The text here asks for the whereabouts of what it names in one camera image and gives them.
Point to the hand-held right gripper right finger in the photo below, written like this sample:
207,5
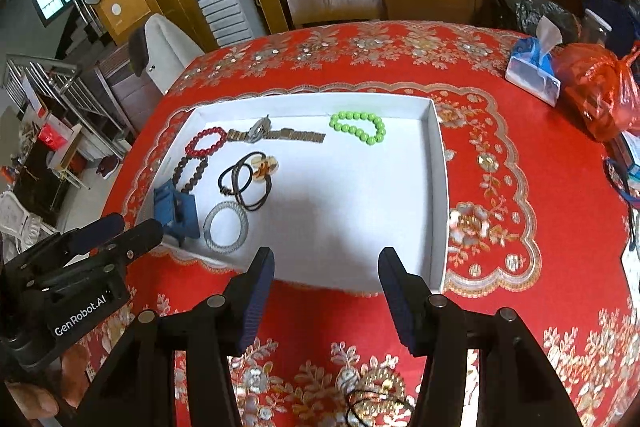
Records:
400,302

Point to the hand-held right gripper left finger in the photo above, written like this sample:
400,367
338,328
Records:
255,302

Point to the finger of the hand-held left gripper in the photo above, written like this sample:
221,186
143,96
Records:
142,237
95,232

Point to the white shallow cardboard tray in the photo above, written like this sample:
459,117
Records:
340,207

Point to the gold metal wristwatch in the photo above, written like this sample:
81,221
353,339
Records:
260,129

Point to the person's left hand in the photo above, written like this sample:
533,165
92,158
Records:
35,402

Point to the blue hair claw clip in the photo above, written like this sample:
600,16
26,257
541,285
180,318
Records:
175,212

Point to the red box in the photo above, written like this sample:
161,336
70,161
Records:
51,137

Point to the metal rack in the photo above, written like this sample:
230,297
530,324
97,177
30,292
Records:
65,92

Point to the red floral tablecloth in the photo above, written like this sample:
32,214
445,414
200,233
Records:
525,207

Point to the white plastic chair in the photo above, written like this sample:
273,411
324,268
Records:
167,52

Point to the blue white tissue pack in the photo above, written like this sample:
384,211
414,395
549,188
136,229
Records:
532,72

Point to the blue box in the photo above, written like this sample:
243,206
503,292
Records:
635,172

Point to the orange plastic bag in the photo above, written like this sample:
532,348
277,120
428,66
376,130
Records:
600,92

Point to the black plastic bag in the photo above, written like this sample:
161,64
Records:
535,12

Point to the navy blue cap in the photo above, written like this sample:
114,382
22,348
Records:
610,22

